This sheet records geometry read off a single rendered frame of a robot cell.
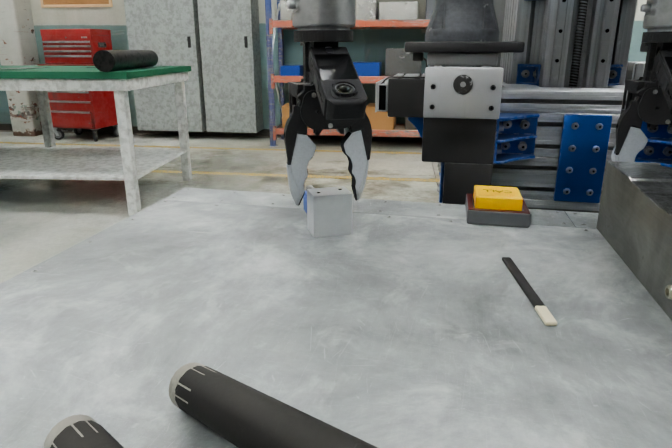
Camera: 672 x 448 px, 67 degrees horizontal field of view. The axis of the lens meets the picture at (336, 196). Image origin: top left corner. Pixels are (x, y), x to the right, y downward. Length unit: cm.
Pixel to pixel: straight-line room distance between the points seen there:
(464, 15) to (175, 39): 525
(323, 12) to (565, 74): 76
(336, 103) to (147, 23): 581
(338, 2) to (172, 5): 559
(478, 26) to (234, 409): 91
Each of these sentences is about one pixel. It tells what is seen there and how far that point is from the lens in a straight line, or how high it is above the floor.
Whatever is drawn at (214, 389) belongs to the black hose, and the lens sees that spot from 32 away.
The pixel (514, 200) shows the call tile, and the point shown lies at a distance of 70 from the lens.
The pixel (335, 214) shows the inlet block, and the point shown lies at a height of 83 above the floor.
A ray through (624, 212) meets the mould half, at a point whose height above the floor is 85.
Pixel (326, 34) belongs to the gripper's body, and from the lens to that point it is 60.
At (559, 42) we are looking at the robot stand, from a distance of 121.
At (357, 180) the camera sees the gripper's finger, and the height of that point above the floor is 86.
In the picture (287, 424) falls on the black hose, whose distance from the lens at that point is 26.
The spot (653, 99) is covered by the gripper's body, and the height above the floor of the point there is 96.
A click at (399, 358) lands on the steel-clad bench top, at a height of 80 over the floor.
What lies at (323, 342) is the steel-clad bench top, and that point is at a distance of 42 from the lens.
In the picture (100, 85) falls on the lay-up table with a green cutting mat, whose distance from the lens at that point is 331.
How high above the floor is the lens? 102
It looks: 16 degrees down
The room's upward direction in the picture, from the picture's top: straight up
